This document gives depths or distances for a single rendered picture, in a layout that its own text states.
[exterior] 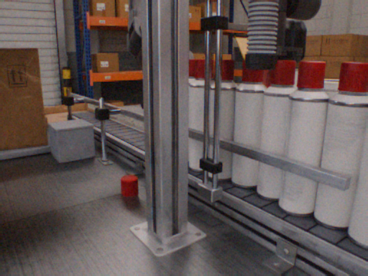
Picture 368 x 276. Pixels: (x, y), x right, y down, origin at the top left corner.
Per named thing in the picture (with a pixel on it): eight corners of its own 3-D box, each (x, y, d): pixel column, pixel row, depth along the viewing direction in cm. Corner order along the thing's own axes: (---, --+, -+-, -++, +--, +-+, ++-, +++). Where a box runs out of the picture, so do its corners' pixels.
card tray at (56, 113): (108, 119, 132) (108, 111, 131) (47, 127, 117) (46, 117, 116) (86, 111, 155) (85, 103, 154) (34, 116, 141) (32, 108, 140)
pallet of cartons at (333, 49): (370, 144, 399) (388, 37, 362) (341, 155, 353) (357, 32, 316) (295, 128, 493) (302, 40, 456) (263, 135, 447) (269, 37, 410)
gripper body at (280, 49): (256, 58, 57) (258, 17, 55) (302, 59, 49) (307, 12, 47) (231, 57, 53) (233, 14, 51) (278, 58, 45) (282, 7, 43)
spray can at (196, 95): (218, 172, 57) (221, 59, 52) (190, 173, 57) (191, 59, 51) (213, 163, 62) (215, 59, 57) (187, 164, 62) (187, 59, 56)
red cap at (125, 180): (123, 198, 58) (121, 181, 57) (120, 190, 61) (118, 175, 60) (140, 195, 59) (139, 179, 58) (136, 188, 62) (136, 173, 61)
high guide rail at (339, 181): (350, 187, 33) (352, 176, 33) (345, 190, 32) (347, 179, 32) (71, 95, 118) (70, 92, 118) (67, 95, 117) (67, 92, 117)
